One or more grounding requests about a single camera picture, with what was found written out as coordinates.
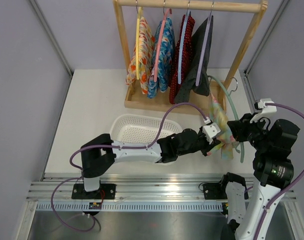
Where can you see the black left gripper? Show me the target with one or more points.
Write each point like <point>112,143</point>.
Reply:
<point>207,147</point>

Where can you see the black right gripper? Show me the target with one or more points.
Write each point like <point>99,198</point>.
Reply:
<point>240,127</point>

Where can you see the mint green hanger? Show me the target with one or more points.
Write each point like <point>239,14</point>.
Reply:
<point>228,96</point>

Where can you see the pastel floral skirt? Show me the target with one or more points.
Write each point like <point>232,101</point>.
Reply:
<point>227,141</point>

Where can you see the dark grey dotted skirt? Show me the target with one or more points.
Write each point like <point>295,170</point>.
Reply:
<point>188,84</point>

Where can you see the lilac hanger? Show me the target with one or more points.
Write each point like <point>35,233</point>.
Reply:
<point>203,49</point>

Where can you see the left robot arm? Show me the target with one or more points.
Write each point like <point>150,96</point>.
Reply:
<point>99,154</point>

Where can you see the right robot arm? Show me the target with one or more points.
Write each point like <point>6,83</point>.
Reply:
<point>273,173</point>

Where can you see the red polka dot skirt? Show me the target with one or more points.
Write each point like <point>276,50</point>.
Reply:
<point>186,61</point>

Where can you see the blue floral skirt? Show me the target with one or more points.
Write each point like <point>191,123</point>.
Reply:
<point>166,56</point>

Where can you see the orange yellow floral skirt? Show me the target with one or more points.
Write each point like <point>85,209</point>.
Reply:
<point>145,51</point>

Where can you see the light blue hanger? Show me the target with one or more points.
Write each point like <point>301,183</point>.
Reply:
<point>181,47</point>

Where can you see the pink hanger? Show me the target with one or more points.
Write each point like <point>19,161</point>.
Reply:
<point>158,46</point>

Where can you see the yellow hanger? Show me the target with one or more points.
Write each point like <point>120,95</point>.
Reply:
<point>139,13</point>

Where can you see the wooden clothes rack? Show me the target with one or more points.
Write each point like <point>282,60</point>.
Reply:
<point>126,15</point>

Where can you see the white perforated plastic basket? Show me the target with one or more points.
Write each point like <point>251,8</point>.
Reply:
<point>136,130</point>

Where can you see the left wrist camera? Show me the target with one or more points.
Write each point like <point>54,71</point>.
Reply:
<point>211,130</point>

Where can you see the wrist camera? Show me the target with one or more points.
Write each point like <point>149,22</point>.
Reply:
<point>211,130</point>
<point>263,110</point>

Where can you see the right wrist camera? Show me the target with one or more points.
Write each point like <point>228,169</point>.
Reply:
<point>263,110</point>

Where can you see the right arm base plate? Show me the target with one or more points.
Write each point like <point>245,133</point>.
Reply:
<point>215,190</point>

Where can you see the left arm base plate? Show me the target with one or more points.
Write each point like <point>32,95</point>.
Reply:
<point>107,191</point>

